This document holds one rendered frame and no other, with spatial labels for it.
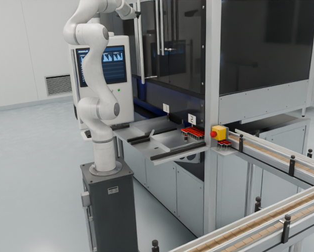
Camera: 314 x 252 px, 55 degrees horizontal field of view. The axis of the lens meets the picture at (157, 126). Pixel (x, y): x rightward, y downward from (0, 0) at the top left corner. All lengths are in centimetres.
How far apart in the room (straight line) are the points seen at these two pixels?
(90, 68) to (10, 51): 550
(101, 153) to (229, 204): 106
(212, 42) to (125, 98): 112
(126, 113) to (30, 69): 457
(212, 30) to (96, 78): 71
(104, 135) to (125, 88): 105
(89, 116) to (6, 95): 551
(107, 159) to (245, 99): 97
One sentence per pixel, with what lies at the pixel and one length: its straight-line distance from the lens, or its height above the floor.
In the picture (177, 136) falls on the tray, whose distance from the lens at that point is 214.
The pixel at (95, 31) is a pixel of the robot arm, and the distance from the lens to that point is 149.
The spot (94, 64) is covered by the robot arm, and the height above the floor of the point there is 147.
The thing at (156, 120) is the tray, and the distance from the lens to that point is 246.
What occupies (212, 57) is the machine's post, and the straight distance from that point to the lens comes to 181.
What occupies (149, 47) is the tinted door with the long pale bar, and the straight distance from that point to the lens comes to 246.
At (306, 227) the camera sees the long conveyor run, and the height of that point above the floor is 89.
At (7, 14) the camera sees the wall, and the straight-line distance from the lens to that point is 698.
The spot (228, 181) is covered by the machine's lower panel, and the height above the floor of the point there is 58.
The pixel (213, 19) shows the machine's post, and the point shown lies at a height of 165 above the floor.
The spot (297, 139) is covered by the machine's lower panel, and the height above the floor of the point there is 74.
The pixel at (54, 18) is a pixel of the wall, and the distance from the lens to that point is 711.
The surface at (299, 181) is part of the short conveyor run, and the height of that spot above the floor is 88.
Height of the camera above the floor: 166
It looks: 19 degrees down
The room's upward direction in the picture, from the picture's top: 3 degrees counter-clockwise
